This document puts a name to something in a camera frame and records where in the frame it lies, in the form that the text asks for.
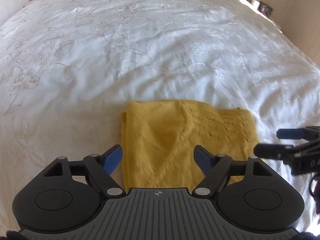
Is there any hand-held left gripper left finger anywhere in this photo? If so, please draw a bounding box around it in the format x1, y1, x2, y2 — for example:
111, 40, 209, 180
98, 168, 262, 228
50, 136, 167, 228
43, 144, 126, 197

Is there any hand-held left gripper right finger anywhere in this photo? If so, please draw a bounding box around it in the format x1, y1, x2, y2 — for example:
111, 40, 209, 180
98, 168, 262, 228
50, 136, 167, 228
192, 145, 273, 197

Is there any yellow knit sweater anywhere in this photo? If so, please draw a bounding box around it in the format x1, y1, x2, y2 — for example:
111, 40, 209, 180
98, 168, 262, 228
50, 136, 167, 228
121, 99, 259, 189

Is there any black cable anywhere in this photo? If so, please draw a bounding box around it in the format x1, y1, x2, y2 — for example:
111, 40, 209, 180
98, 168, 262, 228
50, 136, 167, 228
308, 174, 320, 198

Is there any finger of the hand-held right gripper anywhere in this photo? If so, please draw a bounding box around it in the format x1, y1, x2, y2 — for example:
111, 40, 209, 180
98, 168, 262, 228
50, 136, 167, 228
277, 128, 310, 140
253, 143, 298, 161

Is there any bed with white bedspread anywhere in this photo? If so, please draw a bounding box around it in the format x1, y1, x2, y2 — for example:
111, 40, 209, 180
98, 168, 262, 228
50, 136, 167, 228
0, 0, 320, 233

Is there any person's right forearm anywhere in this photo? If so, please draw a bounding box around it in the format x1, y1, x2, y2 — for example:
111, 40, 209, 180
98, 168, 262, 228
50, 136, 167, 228
312, 187, 320, 217

